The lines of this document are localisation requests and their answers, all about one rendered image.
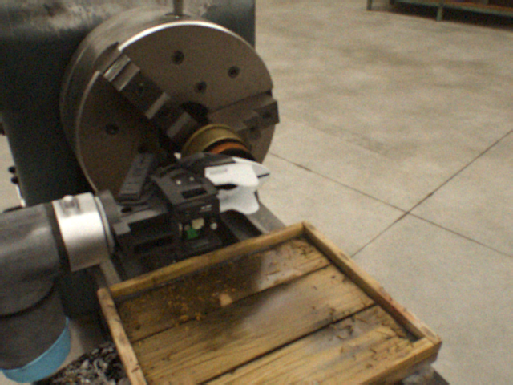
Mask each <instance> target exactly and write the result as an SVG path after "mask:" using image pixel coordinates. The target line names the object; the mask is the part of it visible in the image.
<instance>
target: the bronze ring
mask: <svg viewBox="0 0 513 385"><path fill-rule="evenodd" d="M198 152H213V153H218V154H224V156H231V157H235V158H239V159H243V160H249V161H253V162H257V161H256V159H255V157H254V156H253V155H252V154H251V152H250V151H249V150H248V147H247V146H246V144H245V142H243V141H242V139H241V137H239V135H238V134H237V132H236V131H235V130H234V129H232V128H230V127H228V126H226V125H223V124H212V125H208V126H205V127H203V128H201V129H198V130H197V131H195V132H194V133H192V135H191V136H190V138H189V139H188V140H186V142H185V143H184V146H183V149H182V151H181V154H180V159H182V158H185V157H187V156H191V155H192V154H194V153H198Z"/></svg>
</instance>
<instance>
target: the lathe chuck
mask: <svg viewBox="0 0 513 385"><path fill-rule="evenodd" d="M168 14H172V10H153V11H147V12H143V13H139V14H134V15H132V16H129V17H127V18H124V19H123V20H121V21H119V22H117V23H116V24H114V25H111V26H109V27H108V28H107V29H106V30H105V31H104V32H102V33H101V34H100V35H99V36H98V37H96V38H94V40H93V41H92V42H91V44H90V45H89V46H88V47H87V49H86V50H85V51H84V52H83V53H82V54H81V56H80V57H79V61H78V62H76V64H75V67H74V69H73V71H72V72H71V77H70V79H69V82H68V84H67V88H66V91H65V96H64V103H63V120H65V127H66V133H67V138H68V141H69V144H70V146H71V147H72V150H73V152H74V154H75V156H76V158H77V160H78V161H79V163H80V165H81V167H82V170H83V172H84V174H85V176H87V179H88V180H89V182H90V184H91V186H92V187H93V189H94V190H95V191H96V192H101V191H105V190H109V192H110V193H111V194H112V196H113V198H114V201H115V203H118V200H117V195H118V193H119V190H120V189H121V187H122V185H123V182H124V181H125V178H126V175H127V173H128V171H130V169H131V165H132V163H133V161H134V159H135V156H136V154H138V153H155V154H156V160H157V162H160V167H161V168H166V164H167V162H168V159H169V155H168V154H167V153H166V152H164V151H163V149H162V148H161V146H172V147H178V148H181V147H180V146H179V145H178V144H177V143H176V142H175V141H174V140H172V139H171V138H167V139H161V138H159V136H158V129H160V127H157V126H156V124H155V123H154V122H153V121H151V120H150V119H148V118H147V117H146V115H145V113H143V112H142V111H141V110H139V109H138V108H137V107H136V106H135V105H134V104H133V103H132V102H130V101H129V100H128V99H127V97H126V96H125V95H122V94H121V93H120V92H119V91H118V90H117V88H116V87H114V85H113V84H112V83H111V82H110V80H109V79H106V78H105V77H104V76H103V75H102V74H100V73H99V72H98V71H97V68H96V67H97V66H98V65H99V64H100V63H101V62H102V61H103V60H104V59H105V58H106V57H107V56H108V54H109V53H110V52H112V51H113V50H114V48H115V47H116V48H118V49H119V50H121V51H122V52H123V54H124V55H125V56H126V57H128V58H129V59H130V60H131V61H132V62H133V63H134V64H135V65H136V66H137V67H138V68H139V69H140V70H141V71H142V72H144V73H145V74H146V75H147V76H148V77H149V79H150V80H151V81H153V82H154V83H155V84H156V85H158V87H159V88H160V89H162V90H163V91H164V92H165V93H166V94H167V95H168V96H169V97H171V98H172V99H173V100H174V101H175V102H176V103H177V105H181V104H182V103H192V106H193V113H192V118H193V119H194V120H195V121H196V122H197V123H198V124H199V125H200V126H201V127H202V128H203V122H202V119H201V115H200V110H199V105H202V106H204V107H205V108H206V109H207V110H208V111H214V110H216V109H219V108H222V107H226V106H228V105H230V104H234V103H236V102H237V101H240V100H243V99H247V98H249V97H253V96H255V95H259V94H260V93H264V91H268V90H270V89H273V88H274V84H273V81H272V79H271V76H270V74H269V70H268V68H267V67H266V66H265V62H264V61H263V59H261V57H260V56H259V55H258V53H257V52H256V51H255V50H254V49H253V48H252V47H250V45H249V44H248V43H247V42H246V41H244V40H243V39H242V38H240V36H239V35H237V34H235V33H233V32H231V31H229V30H226V28H224V27H221V26H218V25H216V24H215V23H212V22H209V21H208V20H207V19H205V18H201V17H199V16H197V15H194V14H192V13H188V12H184V11H183V16H188V17H189V18H170V17H166V16H168ZM275 128H276V125H274V126H272V127H269V128H266V129H264V130H261V138H260V139H258V140H254V141H251V142H249V146H250V150H249V151H250V152H251V154H252V155H253V156H254V157H255V159H256V162H257V163H258V164H262V162H264V160H265V157H266V156H267V153H268V151H269V148H270V145H271V142H272V139H273V136H274V132H275Z"/></svg>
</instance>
